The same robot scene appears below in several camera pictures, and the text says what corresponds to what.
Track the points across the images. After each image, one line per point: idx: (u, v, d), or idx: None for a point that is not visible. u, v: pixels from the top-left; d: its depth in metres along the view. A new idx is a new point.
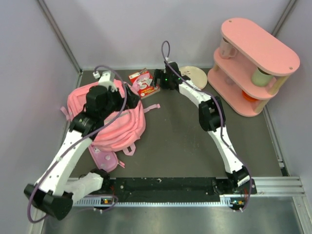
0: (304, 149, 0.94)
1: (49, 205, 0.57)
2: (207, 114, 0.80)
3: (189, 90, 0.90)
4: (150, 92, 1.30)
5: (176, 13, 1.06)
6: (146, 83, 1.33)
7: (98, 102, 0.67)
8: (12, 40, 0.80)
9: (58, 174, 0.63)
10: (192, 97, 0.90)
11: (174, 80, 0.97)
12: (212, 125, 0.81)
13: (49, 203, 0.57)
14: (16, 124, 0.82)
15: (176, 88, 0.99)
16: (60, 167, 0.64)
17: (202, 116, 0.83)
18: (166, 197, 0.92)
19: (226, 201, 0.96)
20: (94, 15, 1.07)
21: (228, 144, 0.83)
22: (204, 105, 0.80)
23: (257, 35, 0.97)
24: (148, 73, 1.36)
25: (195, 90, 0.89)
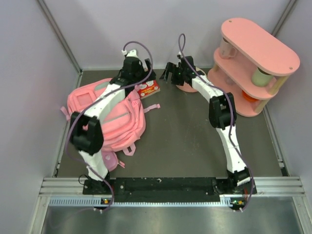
0: (304, 149, 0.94)
1: (92, 127, 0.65)
2: (218, 110, 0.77)
3: (202, 85, 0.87)
4: (150, 92, 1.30)
5: (176, 13, 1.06)
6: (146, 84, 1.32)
7: (133, 68, 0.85)
8: (12, 40, 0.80)
9: (102, 107, 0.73)
10: (204, 92, 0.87)
11: (188, 74, 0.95)
12: (222, 122, 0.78)
13: (95, 126, 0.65)
14: (16, 124, 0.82)
15: (189, 83, 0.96)
16: (103, 102, 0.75)
17: (212, 112, 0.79)
18: (166, 197, 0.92)
19: (226, 201, 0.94)
20: (93, 15, 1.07)
21: (235, 144, 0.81)
22: (215, 101, 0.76)
23: (257, 35, 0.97)
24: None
25: (207, 86, 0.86)
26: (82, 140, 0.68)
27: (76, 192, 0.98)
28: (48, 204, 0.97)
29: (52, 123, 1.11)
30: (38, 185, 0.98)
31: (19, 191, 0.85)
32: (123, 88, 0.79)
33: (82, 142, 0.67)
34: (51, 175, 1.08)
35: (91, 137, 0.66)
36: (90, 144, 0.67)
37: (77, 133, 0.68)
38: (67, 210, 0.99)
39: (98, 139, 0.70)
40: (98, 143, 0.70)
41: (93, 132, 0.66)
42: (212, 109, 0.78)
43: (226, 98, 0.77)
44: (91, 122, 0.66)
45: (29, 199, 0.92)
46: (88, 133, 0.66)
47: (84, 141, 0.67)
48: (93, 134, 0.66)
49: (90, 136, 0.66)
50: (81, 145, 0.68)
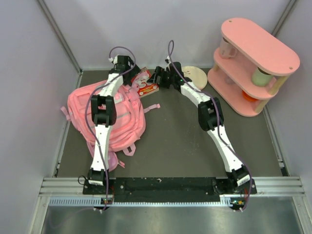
0: (304, 149, 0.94)
1: (109, 103, 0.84)
2: (206, 114, 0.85)
3: (190, 91, 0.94)
4: (149, 91, 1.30)
5: (176, 13, 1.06)
6: (145, 82, 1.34)
7: (125, 61, 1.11)
8: (11, 40, 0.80)
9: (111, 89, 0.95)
10: (192, 98, 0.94)
11: (177, 81, 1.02)
12: (210, 124, 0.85)
13: (112, 101, 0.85)
14: (16, 124, 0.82)
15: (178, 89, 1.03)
16: (111, 86, 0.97)
17: (201, 116, 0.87)
18: (166, 197, 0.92)
19: (226, 201, 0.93)
20: (93, 14, 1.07)
21: (226, 142, 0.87)
22: (203, 106, 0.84)
23: (258, 34, 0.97)
24: (148, 72, 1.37)
25: (195, 91, 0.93)
26: (102, 115, 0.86)
27: (76, 191, 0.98)
28: (48, 203, 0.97)
29: (52, 123, 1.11)
30: (38, 185, 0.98)
31: (19, 191, 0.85)
32: (122, 75, 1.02)
33: (103, 116, 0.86)
34: (51, 175, 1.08)
35: (110, 111, 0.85)
36: (109, 117, 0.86)
37: (97, 111, 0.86)
38: (67, 211, 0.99)
39: (114, 114, 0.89)
40: (114, 117, 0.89)
41: (111, 106, 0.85)
42: (201, 113, 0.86)
43: (212, 102, 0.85)
44: (108, 99, 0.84)
45: (30, 199, 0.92)
46: (107, 108, 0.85)
47: (105, 115, 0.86)
48: (111, 108, 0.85)
49: (109, 110, 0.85)
50: (103, 121, 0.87)
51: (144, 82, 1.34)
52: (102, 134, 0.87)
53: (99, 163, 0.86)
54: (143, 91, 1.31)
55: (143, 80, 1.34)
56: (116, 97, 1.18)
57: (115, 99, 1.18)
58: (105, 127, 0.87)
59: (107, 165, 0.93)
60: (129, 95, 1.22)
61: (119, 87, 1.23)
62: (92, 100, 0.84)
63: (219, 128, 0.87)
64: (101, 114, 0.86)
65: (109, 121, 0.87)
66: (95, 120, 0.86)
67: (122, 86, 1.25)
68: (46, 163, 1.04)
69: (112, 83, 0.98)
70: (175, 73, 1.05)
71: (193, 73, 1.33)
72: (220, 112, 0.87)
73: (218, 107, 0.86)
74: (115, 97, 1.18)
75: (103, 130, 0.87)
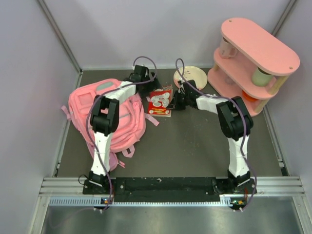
0: (303, 148, 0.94)
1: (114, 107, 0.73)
2: (228, 117, 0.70)
3: (205, 99, 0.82)
4: (160, 114, 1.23)
5: (176, 13, 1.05)
6: (162, 103, 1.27)
7: (142, 71, 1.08)
8: (11, 40, 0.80)
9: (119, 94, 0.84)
10: (209, 106, 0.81)
11: (192, 97, 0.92)
12: (233, 130, 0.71)
13: (116, 106, 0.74)
14: (16, 123, 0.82)
15: (195, 105, 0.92)
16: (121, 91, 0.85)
17: (223, 121, 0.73)
18: (166, 197, 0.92)
19: (226, 201, 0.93)
20: (93, 15, 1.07)
21: (244, 152, 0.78)
22: (224, 107, 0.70)
23: (258, 35, 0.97)
24: (171, 92, 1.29)
25: (212, 98, 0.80)
26: (102, 120, 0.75)
27: (76, 191, 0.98)
28: (48, 203, 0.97)
29: (52, 123, 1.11)
30: (38, 185, 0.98)
31: (19, 191, 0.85)
32: (136, 85, 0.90)
33: (102, 121, 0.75)
34: (51, 175, 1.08)
35: (112, 116, 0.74)
36: (109, 122, 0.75)
37: (98, 113, 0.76)
38: (67, 210, 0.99)
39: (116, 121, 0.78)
40: (115, 124, 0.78)
41: (114, 111, 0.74)
42: (221, 114, 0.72)
43: (232, 103, 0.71)
44: (113, 102, 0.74)
45: (30, 199, 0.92)
46: (109, 112, 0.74)
47: (104, 120, 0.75)
48: (113, 113, 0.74)
49: (110, 114, 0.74)
50: (100, 125, 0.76)
51: (160, 101, 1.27)
52: (101, 142, 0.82)
53: (99, 167, 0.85)
54: (155, 110, 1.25)
55: (162, 97, 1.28)
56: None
57: None
58: (104, 135, 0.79)
59: (108, 165, 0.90)
60: None
61: None
62: (97, 100, 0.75)
63: (245, 139, 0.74)
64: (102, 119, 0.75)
65: (107, 127, 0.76)
66: (94, 124, 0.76)
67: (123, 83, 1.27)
68: (46, 163, 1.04)
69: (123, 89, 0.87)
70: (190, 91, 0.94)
71: (193, 73, 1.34)
72: (244, 111, 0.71)
73: (240, 107, 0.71)
74: None
75: (101, 138, 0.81)
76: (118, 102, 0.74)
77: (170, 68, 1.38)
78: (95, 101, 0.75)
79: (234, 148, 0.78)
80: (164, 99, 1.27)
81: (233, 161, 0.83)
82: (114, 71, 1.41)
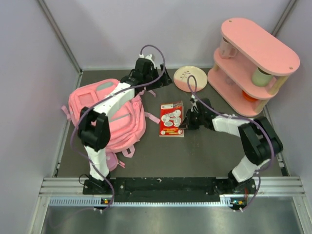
0: (304, 148, 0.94)
1: (100, 125, 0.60)
2: (253, 141, 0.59)
3: (223, 119, 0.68)
4: (172, 134, 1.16)
5: (176, 12, 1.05)
6: (173, 121, 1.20)
7: (144, 68, 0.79)
8: (12, 40, 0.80)
9: (110, 105, 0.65)
10: (230, 127, 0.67)
11: (207, 118, 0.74)
12: (260, 156, 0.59)
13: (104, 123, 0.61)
14: (16, 122, 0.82)
15: (211, 127, 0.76)
16: (113, 100, 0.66)
17: (246, 145, 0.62)
18: (166, 197, 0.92)
19: (226, 201, 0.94)
20: (93, 15, 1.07)
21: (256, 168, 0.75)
22: (248, 129, 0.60)
23: (258, 35, 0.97)
24: (182, 109, 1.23)
25: (232, 118, 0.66)
26: (89, 136, 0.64)
27: (76, 192, 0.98)
28: (48, 203, 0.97)
29: (52, 123, 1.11)
30: (38, 185, 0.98)
31: (19, 191, 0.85)
32: (133, 87, 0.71)
33: (89, 138, 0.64)
34: (51, 175, 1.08)
35: (99, 134, 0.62)
36: (97, 140, 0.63)
37: (85, 127, 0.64)
38: (67, 210, 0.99)
39: (106, 136, 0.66)
40: (106, 140, 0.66)
41: (102, 127, 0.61)
42: (244, 138, 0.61)
43: (256, 125, 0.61)
44: (100, 117, 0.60)
45: (30, 199, 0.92)
46: (96, 128, 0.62)
47: (91, 136, 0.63)
48: (101, 131, 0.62)
49: (98, 131, 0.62)
50: (87, 141, 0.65)
51: (171, 120, 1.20)
52: (92, 155, 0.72)
53: (95, 173, 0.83)
54: (167, 129, 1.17)
55: (172, 115, 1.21)
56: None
57: None
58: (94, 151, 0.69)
59: (108, 169, 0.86)
60: None
61: None
62: (85, 114, 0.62)
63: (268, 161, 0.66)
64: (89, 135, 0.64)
65: (94, 145, 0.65)
66: (83, 139, 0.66)
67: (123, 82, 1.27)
68: (46, 163, 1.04)
69: (116, 96, 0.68)
70: (204, 110, 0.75)
71: (193, 73, 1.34)
72: (272, 134, 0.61)
73: (264, 128, 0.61)
74: None
75: (92, 153, 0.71)
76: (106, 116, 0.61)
77: (170, 68, 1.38)
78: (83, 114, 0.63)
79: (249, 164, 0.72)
80: (175, 117, 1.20)
81: (240, 170, 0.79)
82: (114, 71, 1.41)
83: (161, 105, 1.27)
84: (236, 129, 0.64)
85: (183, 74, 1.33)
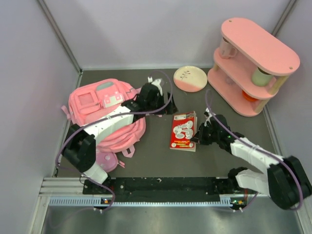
0: (303, 149, 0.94)
1: (86, 146, 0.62)
2: (283, 185, 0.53)
3: (246, 149, 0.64)
4: (183, 147, 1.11)
5: (176, 13, 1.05)
6: (185, 133, 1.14)
7: (149, 96, 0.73)
8: (12, 40, 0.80)
9: (103, 127, 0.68)
10: (252, 159, 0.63)
11: (223, 138, 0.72)
12: (289, 201, 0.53)
13: (88, 147, 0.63)
14: (16, 123, 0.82)
15: (228, 149, 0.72)
16: (106, 123, 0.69)
17: (275, 188, 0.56)
18: (166, 197, 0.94)
19: (226, 201, 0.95)
20: (94, 15, 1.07)
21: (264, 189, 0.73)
22: (278, 171, 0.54)
23: (258, 35, 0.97)
24: (194, 121, 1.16)
25: (256, 149, 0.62)
26: (73, 155, 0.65)
27: (76, 192, 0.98)
28: (48, 203, 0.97)
29: (52, 123, 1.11)
30: (38, 185, 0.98)
31: (19, 191, 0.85)
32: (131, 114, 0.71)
33: (72, 157, 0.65)
34: (51, 175, 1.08)
35: (81, 158, 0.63)
36: (79, 161, 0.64)
37: (71, 146, 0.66)
38: (67, 210, 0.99)
39: (89, 160, 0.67)
40: (87, 163, 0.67)
41: (86, 150, 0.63)
42: (274, 180, 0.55)
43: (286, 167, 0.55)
44: (88, 139, 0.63)
45: (30, 199, 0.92)
46: (81, 149, 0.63)
47: (75, 156, 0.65)
48: (83, 155, 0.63)
49: (82, 153, 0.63)
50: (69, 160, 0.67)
51: (183, 131, 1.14)
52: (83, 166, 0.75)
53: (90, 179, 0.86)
54: (178, 142, 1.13)
55: (184, 126, 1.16)
56: (106, 101, 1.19)
57: (116, 100, 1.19)
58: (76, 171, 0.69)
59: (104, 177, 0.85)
60: (130, 96, 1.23)
61: (120, 86, 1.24)
62: (74, 133, 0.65)
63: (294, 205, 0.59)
64: (73, 155, 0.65)
65: (74, 165, 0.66)
66: (65, 157, 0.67)
67: (123, 82, 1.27)
68: (46, 163, 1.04)
69: (110, 119, 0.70)
70: (219, 129, 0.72)
71: (193, 73, 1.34)
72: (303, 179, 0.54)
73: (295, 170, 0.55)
74: (117, 98, 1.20)
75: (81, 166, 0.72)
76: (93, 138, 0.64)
77: (170, 68, 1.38)
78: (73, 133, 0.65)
79: (260, 183, 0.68)
80: (187, 129, 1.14)
81: (246, 179, 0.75)
82: (114, 70, 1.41)
83: (173, 115, 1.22)
84: (260, 165, 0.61)
85: (183, 74, 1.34)
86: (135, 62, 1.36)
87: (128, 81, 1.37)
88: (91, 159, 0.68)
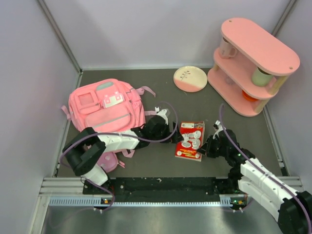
0: (303, 149, 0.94)
1: (93, 151, 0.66)
2: (295, 222, 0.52)
3: (259, 175, 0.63)
4: (189, 157, 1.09)
5: (176, 13, 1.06)
6: (191, 143, 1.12)
7: (155, 127, 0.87)
8: (12, 40, 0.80)
9: (113, 140, 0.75)
10: (263, 186, 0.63)
11: (233, 154, 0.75)
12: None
13: (97, 151, 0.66)
14: (16, 122, 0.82)
15: (237, 166, 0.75)
16: (117, 138, 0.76)
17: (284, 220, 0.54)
18: (166, 197, 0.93)
19: (226, 201, 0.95)
20: (94, 15, 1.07)
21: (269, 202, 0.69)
22: (290, 205, 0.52)
23: (258, 35, 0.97)
24: (202, 131, 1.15)
25: (268, 178, 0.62)
26: (75, 157, 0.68)
27: (76, 191, 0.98)
28: (48, 203, 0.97)
29: (52, 123, 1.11)
30: (38, 185, 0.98)
31: (19, 191, 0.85)
32: (139, 138, 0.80)
33: (74, 158, 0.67)
34: (51, 175, 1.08)
35: (85, 159, 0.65)
36: (79, 164, 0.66)
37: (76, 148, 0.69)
38: (67, 210, 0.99)
39: (88, 167, 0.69)
40: (85, 170, 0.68)
41: (90, 155, 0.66)
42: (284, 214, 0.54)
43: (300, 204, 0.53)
44: (97, 146, 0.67)
45: (30, 198, 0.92)
46: (85, 153, 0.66)
47: (77, 159, 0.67)
48: (88, 157, 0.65)
49: (85, 157, 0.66)
50: (70, 160, 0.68)
51: (189, 141, 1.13)
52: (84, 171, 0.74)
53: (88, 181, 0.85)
54: (185, 151, 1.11)
55: (192, 136, 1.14)
56: (106, 101, 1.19)
57: (116, 100, 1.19)
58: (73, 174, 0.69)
59: (104, 178, 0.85)
60: (130, 96, 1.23)
61: (120, 87, 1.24)
62: (88, 136, 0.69)
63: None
64: (76, 156, 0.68)
65: (73, 165, 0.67)
66: (67, 156, 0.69)
67: (123, 82, 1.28)
68: (45, 163, 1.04)
69: (120, 137, 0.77)
70: (229, 146, 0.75)
71: (193, 73, 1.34)
72: None
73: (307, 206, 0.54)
74: (117, 98, 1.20)
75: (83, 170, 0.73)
76: (102, 145, 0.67)
77: (171, 68, 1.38)
78: (87, 137, 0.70)
79: (265, 201, 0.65)
80: (195, 139, 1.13)
81: (250, 190, 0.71)
82: (114, 70, 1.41)
83: (182, 122, 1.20)
84: (271, 193, 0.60)
85: (183, 74, 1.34)
86: (135, 62, 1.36)
87: (128, 81, 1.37)
88: (90, 166, 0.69)
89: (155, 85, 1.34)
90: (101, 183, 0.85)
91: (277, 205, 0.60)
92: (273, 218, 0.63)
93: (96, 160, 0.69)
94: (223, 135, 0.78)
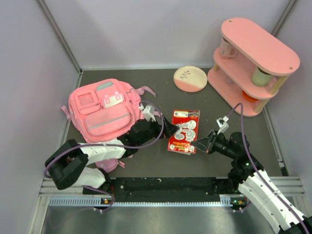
0: (303, 149, 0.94)
1: (75, 165, 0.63)
2: None
3: (267, 193, 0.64)
4: (181, 150, 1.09)
5: (176, 13, 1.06)
6: (185, 134, 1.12)
7: (139, 134, 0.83)
8: (12, 40, 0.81)
9: (97, 151, 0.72)
10: (269, 204, 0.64)
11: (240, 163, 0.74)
12: None
13: (79, 165, 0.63)
14: (16, 122, 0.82)
15: (243, 175, 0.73)
16: (100, 149, 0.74)
17: None
18: (166, 197, 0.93)
19: (226, 201, 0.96)
20: (94, 15, 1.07)
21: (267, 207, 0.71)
22: (296, 232, 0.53)
23: (258, 35, 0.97)
24: (197, 121, 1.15)
25: (277, 197, 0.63)
26: (57, 171, 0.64)
27: (76, 191, 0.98)
28: (48, 203, 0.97)
29: (52, 123, 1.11)
30: (38, 185, 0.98)
31: (19, 191, 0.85)
32: (125, 147, 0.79)
33: (56, 172, 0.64)
34: None
35: (67, 173, 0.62)
36: (61, 178, 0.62)
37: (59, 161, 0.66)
38: (67, 210, 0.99)
39: (71, 181, 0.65)
40: (68, 184, 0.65)
41: (73, 169, 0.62)
42: None
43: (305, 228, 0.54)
44: (80, 159, 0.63)
45: (30, 198, 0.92)
46: (67, 167, 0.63)
47: (59, 172, 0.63)
48: (70, 171, 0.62)
49: (67, 171, 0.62)
50: (52, 173, 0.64)
51: (183, 132, 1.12)
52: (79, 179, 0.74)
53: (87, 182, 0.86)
54: (177, 145, 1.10)
55: (185, 126, 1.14)
56: (106, 101, 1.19)
57: (116, 100, 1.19)
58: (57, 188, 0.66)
59: (101, 180, 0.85)
60: (129, 96, 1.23)
61: (120, 87, 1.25)
62: (71, 148, 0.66)
63: None
64: (58, 170, 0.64)
65: (55, 179, 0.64)
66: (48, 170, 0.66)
67: (123, 82, 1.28)
68: None
69: (106, 147, 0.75)
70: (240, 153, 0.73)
71: (193, 73, 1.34)
72: None
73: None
74: (117, 98, 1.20)
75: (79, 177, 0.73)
76: (85, 158, 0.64)
77: (171, 68, 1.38)
78: (70, 149, 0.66)
79: (266, 212, 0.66)
80: (188, 129, 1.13)
81: (250, 195, 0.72)
82: (114, 71, 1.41)
83: (174, 111, 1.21)
84: (277, 212, 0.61)
85: (183, 74, 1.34)
86: (135, 62, 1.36)
87: (127, 81, 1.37)
88: (73, 180, 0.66)
89: (155, 85, 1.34)
90: (98, 185, 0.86)
91: (279, 222, 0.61)
92: (272, 228, 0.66)
93: (79, 173, 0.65)
94: (236, 141, 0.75)
